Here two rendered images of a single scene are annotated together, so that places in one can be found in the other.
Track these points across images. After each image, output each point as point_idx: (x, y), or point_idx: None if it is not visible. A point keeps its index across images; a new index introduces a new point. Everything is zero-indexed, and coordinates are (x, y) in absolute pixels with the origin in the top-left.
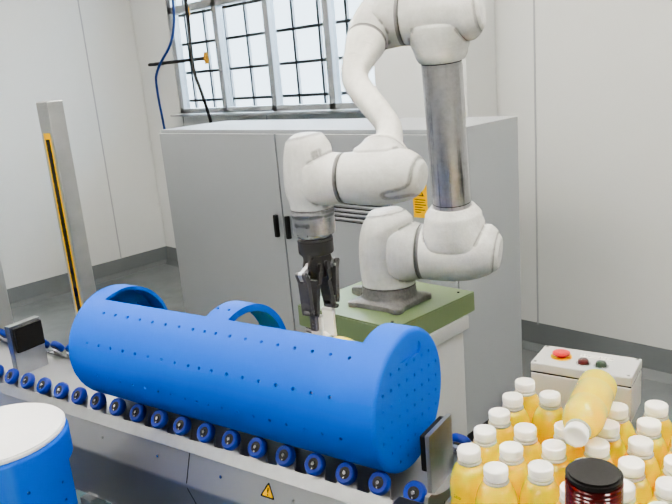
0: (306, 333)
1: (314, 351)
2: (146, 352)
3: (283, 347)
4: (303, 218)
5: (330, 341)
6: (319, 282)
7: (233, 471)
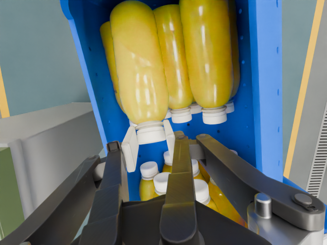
0: (261, 91)
1: (278, 44)
2: None
3: (279, 114)
4: None
5: (264, 17)
6: (188, 173)
7: None
